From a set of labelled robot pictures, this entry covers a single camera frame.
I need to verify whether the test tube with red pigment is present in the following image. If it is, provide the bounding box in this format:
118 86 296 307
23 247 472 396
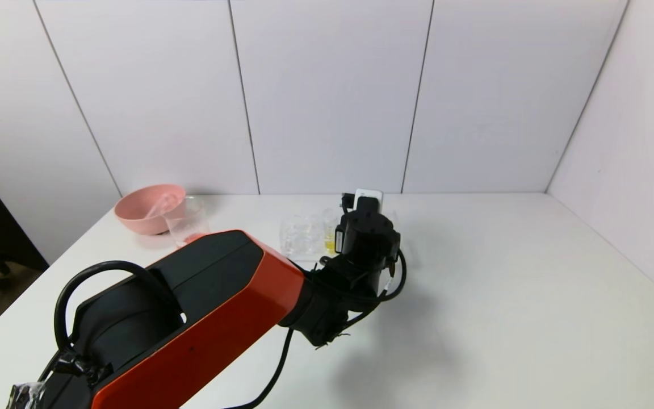
144 192 181 220

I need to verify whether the clear acrylic test tube rack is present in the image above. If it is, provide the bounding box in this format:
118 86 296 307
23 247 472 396
280 208 414 268

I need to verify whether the test tube with yellow pigment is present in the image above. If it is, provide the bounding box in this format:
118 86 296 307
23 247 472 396
324 210 339 254

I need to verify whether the clear glass beaker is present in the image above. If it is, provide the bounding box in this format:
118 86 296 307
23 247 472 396
162 196 212 247

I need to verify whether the pink bowl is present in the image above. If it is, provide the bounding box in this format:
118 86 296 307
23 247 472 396
114 183 187 236

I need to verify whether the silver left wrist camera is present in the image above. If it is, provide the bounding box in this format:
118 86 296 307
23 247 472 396
354 189 384 214

